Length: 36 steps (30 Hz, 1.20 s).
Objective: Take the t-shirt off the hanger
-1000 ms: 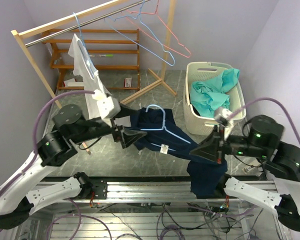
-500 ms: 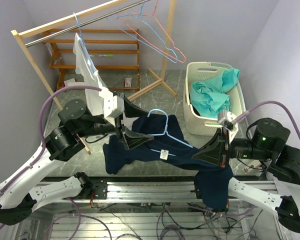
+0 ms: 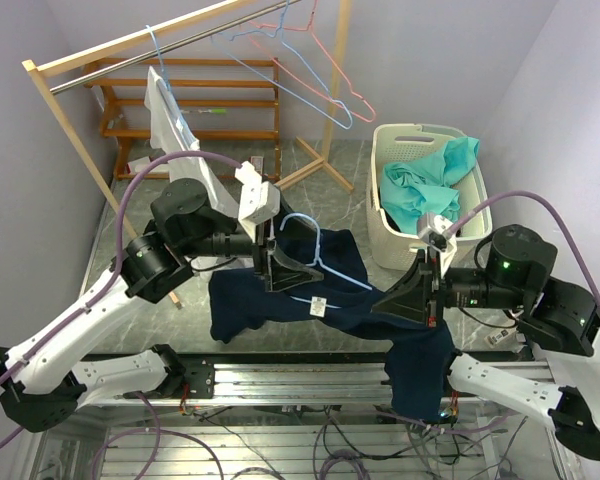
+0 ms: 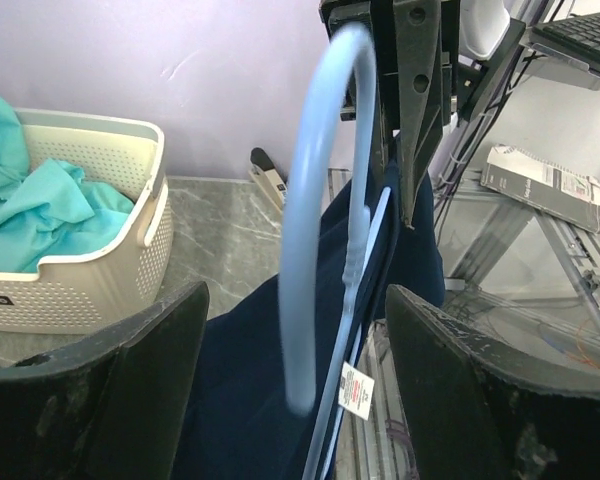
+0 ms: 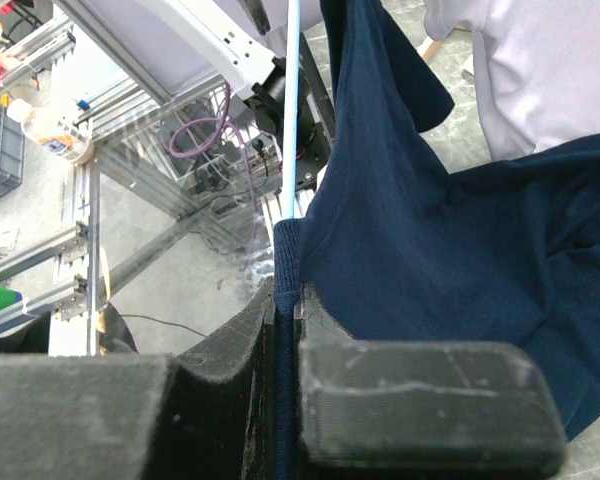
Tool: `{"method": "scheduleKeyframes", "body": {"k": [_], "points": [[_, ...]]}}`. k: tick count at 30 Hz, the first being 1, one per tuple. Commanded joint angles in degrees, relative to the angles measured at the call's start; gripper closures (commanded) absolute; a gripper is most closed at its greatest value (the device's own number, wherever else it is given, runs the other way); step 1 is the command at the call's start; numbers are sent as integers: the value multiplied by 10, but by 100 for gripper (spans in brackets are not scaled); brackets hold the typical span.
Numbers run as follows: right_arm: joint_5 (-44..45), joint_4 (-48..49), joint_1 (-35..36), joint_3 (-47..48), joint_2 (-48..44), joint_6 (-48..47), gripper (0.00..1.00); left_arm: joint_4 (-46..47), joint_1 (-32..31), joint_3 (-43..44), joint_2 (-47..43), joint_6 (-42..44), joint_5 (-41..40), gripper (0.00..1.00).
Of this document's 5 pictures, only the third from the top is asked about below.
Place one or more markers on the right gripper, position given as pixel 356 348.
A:
pixel 409 296

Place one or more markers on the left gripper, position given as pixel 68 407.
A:
pixel 279 271

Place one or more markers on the navy blue t shirt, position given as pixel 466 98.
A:
pixel 417 360

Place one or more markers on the teal t shirt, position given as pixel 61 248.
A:
pixel 408 190

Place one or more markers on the white t shirt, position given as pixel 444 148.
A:
pixel 198 169

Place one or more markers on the blue hanger of teal shirt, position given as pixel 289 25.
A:
pixel 222 42

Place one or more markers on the blue hanger of navy shirt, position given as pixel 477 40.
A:
pixel 319 305

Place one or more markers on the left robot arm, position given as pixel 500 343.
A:
pixel 46 379

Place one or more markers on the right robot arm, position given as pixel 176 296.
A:
pixel 557 316

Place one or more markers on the blue hanger of white shirt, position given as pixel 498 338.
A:
pixel 160 60

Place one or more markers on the cream laundry basket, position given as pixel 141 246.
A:
pixel 390 248

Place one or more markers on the red white card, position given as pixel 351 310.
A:
pixel 138 165

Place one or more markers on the wooden shoe shelf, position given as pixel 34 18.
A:
pixel 221 100

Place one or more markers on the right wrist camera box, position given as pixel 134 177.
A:
pixel 433 230

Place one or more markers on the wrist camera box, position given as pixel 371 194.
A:
pixel 259 200
pixel 433 230

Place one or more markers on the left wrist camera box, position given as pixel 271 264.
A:
pixel 259 200

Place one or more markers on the aluminium rail frame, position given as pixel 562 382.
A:
pixel 313 379

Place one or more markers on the pink wire hanger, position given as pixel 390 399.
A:
pixel 329 93

